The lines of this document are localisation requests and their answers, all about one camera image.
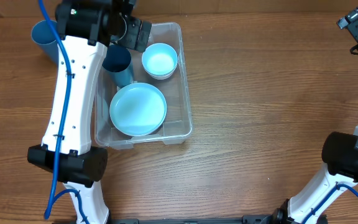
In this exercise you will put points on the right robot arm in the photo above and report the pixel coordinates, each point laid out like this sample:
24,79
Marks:
338,173

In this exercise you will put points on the light blue bowl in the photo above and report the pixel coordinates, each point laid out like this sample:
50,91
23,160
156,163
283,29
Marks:
159,58

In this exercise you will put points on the dark blue cup front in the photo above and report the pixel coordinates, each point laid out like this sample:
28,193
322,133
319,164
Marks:
118,63

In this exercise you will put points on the grey bowl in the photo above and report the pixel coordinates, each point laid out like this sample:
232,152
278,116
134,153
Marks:
161,77

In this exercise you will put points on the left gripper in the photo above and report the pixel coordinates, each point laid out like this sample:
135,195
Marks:
127,40

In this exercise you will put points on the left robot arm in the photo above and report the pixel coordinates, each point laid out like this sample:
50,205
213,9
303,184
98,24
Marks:
83,31

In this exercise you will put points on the dark blue cup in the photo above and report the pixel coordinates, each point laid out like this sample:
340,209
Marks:
118,63
42,35

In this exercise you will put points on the light blue plate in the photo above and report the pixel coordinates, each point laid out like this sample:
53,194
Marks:
138,109

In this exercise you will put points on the clear plastic storage bin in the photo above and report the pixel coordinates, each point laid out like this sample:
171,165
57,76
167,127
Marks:
178,124

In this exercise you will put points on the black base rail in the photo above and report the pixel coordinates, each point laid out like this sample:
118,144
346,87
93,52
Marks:
246,219

